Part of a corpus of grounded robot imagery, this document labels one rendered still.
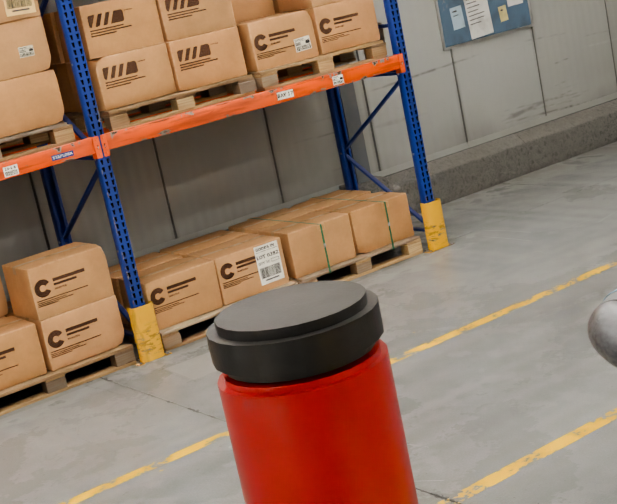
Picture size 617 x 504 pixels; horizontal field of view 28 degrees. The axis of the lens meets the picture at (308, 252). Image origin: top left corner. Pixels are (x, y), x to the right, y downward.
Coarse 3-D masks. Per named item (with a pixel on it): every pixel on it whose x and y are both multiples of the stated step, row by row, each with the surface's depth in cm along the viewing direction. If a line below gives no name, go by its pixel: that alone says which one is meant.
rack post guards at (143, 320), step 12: (420, 204) 1011; (432, 204) 1009; (432, 216) 1010; (432, 228) 1011; (444, 228) 1018; (432, 240) 1014; (444, 240) 1018; (132, 312) 865; (144, 312) 868; (132, 324) 870; (144, 324) 868; (156, 324) 875; (144, 336) 869; (156, 336) 874; (144, 348) 870; (156, 348) 875; (144, 360) 872
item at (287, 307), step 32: (288, 288) 37; (320, 288) 37; (352, 288) 36; (224, 320) 35; (256, 320) 35; (288, 320) 34; (320, 320) 34; (352, 320) 34; (224, 352) 34; (256, 352) 34; (288, 352) 33; (320, 352) 33; (352, 352) 34
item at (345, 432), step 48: (240, 384) 35; (288, 384) 34; (336, 384) 34; (384, 384) 35; (240, 432) 35; (288, 432) 34; (336, 432) 34; (384, 432) 35; (240, 480) 36; (288, 480) 34; (336, 480) 34; (384, 480) 35
